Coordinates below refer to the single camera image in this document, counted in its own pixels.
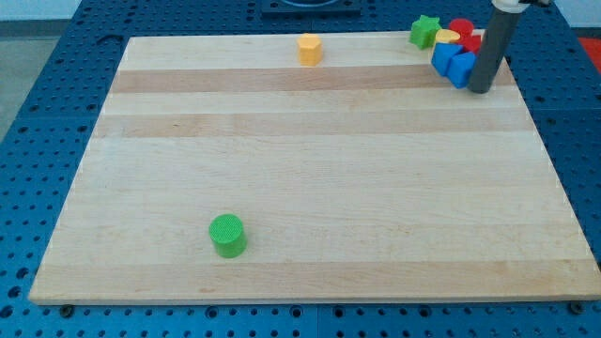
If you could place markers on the wooden board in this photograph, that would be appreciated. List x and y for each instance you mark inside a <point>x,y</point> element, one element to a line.
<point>368,178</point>

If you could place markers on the green cylinder block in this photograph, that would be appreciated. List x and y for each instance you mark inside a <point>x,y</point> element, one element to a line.
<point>227,235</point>

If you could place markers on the yellow hexagon block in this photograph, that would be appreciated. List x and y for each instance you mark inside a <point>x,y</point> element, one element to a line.
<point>310,49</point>

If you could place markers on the green star block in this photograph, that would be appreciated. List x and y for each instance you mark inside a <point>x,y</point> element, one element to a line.
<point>423,31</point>

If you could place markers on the blue cube block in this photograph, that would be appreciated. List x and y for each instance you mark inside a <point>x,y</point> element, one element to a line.
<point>442,56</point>

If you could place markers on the blue pentagon block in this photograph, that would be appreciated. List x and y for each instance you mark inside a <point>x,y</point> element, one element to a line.
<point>460,68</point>

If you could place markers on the yellow heart block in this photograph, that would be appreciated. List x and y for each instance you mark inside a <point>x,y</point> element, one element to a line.
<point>447,36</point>

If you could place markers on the red cylinder block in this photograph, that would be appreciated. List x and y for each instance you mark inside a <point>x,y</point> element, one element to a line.
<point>462,26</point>

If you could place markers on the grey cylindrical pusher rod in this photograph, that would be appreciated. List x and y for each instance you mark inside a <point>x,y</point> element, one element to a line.
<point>497,37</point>

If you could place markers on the white rod mount collar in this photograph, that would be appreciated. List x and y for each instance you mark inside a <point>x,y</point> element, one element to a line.
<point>511,6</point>

